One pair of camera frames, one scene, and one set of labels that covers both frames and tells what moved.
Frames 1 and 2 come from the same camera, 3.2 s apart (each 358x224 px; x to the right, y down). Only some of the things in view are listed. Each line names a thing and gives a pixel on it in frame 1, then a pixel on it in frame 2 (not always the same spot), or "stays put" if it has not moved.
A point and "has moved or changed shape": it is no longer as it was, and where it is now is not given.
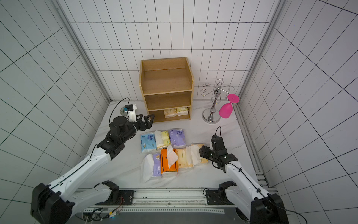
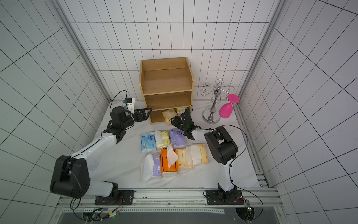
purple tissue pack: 177,137 stays put
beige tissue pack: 184,157 stays put
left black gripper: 148,125 -> 141,119
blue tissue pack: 148,141 stays put
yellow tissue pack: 170,113 has moved or changed shape
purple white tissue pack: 151,165 stays put
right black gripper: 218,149 -> 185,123
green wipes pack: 183,111 stays put
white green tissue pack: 162,138 stays put
